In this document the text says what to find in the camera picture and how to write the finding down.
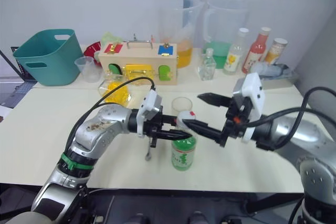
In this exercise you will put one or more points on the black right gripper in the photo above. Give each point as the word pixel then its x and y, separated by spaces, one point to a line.
pixel 236 119

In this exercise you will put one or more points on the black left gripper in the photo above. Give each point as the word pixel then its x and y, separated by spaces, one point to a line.
pixel 155 127

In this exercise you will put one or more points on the green juice bottle white cap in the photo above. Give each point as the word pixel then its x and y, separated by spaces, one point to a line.
pixel 183 153

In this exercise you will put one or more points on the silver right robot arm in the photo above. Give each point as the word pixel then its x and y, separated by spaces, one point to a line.
pixel 302 134

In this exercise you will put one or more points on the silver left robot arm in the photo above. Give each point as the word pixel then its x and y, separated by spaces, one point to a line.
pixel 105 129

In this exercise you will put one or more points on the clear drinking glass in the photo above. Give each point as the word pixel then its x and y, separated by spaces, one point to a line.
pixel 181 104

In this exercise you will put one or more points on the empty clear square glass bottle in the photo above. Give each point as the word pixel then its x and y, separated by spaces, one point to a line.
pixel 207 68

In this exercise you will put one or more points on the clear bottle yellow flower label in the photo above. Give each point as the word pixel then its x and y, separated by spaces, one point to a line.
pixel 233 56

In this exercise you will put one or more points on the red juice bottle white cap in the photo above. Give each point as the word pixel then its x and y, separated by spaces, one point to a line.
pixel 254 53

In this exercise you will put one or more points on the clear pitcher with green liquid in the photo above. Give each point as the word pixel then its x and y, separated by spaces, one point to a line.
pixel 223 40

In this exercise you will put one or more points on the clear pitcher with yellow liquid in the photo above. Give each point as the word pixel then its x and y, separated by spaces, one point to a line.
pixel 183 37

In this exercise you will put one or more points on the orange drink bottle white cap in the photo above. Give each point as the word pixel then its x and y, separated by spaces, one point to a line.
pixel 274 52

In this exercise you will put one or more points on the wooden latch lock box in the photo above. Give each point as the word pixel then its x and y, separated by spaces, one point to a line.
pixel 136 61

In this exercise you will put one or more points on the grey crumpled cloth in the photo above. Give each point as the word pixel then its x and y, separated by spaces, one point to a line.
pixel 273 70

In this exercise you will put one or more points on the dark rounded knob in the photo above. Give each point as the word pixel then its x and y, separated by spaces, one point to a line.
pixel 197 217

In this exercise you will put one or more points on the small clear measuring cup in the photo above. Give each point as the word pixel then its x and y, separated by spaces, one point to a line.
pixel 88 68

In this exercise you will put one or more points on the crumpled light green bag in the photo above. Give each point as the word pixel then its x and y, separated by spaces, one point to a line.
pixel 110 37

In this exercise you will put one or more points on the red round plastic object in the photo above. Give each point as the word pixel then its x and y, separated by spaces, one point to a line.
pixel 90 51

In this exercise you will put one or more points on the teal plastic basket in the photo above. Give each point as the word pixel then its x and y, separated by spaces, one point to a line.
pixel 50 58

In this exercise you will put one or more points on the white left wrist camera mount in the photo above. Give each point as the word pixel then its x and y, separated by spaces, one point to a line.
pixel 147 106

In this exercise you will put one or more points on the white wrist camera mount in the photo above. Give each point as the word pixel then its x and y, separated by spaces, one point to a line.
pixel 147 106
pixel 253 95

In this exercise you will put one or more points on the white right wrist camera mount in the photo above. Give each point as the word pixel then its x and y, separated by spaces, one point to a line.
pixel 253 95

